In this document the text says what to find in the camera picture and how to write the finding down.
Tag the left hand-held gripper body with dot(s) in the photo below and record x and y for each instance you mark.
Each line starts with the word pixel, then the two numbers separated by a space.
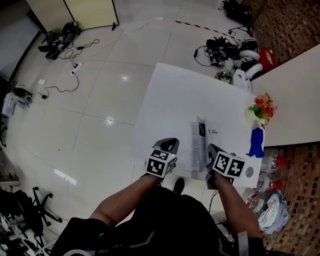
pixel 157 166

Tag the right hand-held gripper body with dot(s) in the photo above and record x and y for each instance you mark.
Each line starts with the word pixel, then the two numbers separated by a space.
pixel 228 165

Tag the paper booklet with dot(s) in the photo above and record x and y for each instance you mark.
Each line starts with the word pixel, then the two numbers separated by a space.
pixel 197 147

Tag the person's right forearm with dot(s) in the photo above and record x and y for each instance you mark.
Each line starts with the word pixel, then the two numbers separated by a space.
pixel 235 210

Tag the person's left forearm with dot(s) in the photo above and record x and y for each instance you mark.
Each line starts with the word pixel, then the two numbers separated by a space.
pixel 120 202

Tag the small round grey disc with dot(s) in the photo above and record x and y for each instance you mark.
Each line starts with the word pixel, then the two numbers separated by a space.
pixel 249 172

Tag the person's black shoe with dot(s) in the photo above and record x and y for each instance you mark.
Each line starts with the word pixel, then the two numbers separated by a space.
pixel 179 186

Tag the blue cloth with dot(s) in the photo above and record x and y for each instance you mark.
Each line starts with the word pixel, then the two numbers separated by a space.
pixel 257 142

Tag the pile of red-labelled water bottles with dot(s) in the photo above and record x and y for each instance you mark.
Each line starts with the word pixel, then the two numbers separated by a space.
pixel 267 180

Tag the person's black clothing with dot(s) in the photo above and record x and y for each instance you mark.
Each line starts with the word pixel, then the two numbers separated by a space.
pixel 162 225

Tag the artificial flowers in white vase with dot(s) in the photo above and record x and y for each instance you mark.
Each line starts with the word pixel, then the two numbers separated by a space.
pixel 262 107

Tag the grey white cloth bundle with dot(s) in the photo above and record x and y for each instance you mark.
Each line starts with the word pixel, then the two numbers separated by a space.
pixel 273 215

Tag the white table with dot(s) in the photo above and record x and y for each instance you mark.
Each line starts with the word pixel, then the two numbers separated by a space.
pixel 175 100

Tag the white plastic stand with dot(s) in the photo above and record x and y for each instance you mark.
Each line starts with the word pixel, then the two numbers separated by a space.
pixel 241 80

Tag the large white leaning board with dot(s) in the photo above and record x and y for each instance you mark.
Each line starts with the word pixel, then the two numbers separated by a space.
pixel 292 105

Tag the small green potted plant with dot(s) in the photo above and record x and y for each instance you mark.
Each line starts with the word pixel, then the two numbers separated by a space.
pixel 224 76

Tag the red bag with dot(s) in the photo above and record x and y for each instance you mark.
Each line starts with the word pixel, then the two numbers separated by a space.
pixel 267 60

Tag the pile of black equipment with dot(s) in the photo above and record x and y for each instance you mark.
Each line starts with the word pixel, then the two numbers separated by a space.
pixel 220 50

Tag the black office chair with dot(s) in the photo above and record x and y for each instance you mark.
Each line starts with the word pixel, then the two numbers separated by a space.
pixel 42 207

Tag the white power strip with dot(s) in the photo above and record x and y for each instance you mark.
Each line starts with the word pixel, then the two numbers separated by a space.
pixel 77 68

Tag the black tripod stand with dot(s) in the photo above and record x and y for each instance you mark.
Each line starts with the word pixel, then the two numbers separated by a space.
pixel 252 25

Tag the white square floor plate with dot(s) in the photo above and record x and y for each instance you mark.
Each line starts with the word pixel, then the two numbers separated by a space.
pixel 41 82

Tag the grey black backpack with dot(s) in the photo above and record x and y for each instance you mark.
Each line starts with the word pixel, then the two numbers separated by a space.
pixel 22 96

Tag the black equipment bag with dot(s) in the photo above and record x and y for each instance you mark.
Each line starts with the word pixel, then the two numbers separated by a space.
pixel 237 11

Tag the pile of black backpacks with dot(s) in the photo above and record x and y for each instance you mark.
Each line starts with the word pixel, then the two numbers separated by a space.
pixel 60 40

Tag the white box device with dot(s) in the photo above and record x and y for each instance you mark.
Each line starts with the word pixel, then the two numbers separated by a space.
pixel 8 105

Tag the beige folding partition screen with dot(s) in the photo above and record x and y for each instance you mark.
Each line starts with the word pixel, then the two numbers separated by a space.
pixel 90 12

